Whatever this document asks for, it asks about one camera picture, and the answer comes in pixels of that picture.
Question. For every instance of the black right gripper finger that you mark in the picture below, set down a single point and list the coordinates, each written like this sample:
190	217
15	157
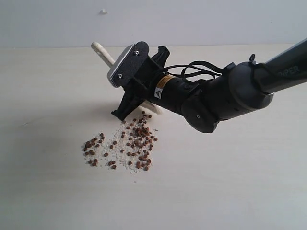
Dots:
128	104
158	60

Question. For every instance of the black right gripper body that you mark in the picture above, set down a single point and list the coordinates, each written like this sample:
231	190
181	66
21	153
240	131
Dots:
145	82

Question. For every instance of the white paint brush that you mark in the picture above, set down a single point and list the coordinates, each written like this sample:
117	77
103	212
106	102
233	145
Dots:
109	61

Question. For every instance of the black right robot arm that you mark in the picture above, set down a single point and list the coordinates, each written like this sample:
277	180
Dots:
203	93

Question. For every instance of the brown beans and white crumbs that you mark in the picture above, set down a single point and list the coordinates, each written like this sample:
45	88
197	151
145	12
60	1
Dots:
130	146

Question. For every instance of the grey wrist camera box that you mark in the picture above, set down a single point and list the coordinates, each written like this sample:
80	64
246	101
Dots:
127	64

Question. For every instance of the small white wall plug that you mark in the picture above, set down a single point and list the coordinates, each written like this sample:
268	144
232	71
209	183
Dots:
103	12

